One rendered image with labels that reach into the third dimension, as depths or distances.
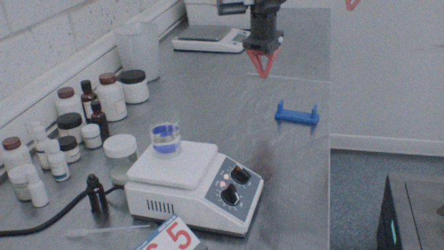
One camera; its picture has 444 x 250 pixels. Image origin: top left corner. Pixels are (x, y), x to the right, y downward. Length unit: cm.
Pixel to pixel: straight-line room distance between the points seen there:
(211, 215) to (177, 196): 6
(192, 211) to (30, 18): 62
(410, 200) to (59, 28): 113
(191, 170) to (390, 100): 165
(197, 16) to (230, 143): 91
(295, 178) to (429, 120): 156
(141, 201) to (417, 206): 94
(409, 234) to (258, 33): 73
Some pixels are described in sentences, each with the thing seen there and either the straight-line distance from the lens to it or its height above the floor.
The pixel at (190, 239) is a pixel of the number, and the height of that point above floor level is 76.
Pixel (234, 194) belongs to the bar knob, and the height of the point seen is 81.
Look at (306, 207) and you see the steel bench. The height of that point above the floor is 75.
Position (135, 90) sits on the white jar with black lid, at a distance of 109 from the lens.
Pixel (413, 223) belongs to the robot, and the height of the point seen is 36.
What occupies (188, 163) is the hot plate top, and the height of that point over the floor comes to 84.
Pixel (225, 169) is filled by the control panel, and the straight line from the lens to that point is 69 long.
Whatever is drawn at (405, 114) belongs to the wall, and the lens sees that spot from 224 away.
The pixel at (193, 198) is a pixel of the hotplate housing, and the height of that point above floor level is 82.
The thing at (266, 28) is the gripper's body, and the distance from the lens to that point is 90.
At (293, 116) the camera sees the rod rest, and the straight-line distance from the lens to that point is 96.
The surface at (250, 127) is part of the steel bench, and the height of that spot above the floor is 75.
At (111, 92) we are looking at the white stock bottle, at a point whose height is 83.
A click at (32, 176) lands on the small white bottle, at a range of 77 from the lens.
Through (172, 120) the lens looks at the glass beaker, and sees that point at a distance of 65.
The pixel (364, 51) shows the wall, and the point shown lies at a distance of 209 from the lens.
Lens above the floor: 121
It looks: 29 degrees down
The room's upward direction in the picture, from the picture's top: 3 degrees counter-clockwise
